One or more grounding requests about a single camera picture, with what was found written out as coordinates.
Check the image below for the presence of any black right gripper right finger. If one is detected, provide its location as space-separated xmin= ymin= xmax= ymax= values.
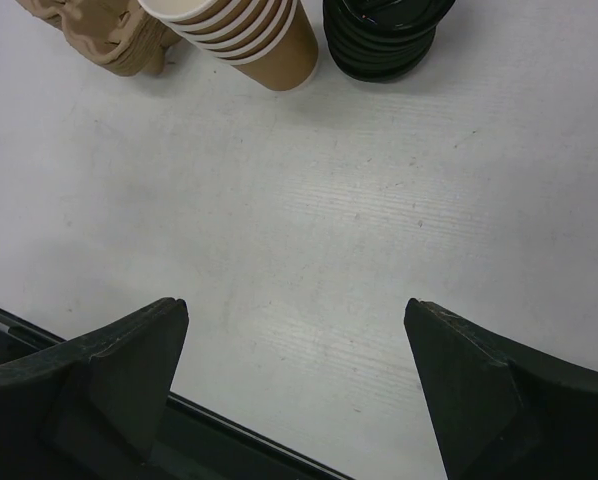
xmin=404 ymin=299 xmax=598 ymax=479

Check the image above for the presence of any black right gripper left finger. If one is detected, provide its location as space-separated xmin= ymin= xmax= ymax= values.
xmin=0 ymin=298 xmax=189 ymax=479

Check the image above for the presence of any brown pulp cup carrier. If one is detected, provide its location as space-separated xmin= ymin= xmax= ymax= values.
xmin=18 ymin=0 xmax=181 ymax=77

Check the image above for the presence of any stack of black cup lids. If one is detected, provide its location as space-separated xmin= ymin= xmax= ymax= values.
xmin=322 ymin=0 xmax=455 ymax=83

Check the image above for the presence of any stack of brown paper cups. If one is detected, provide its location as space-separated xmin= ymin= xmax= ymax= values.
xmin=140 ymin=0 xmax=319 ymax=92

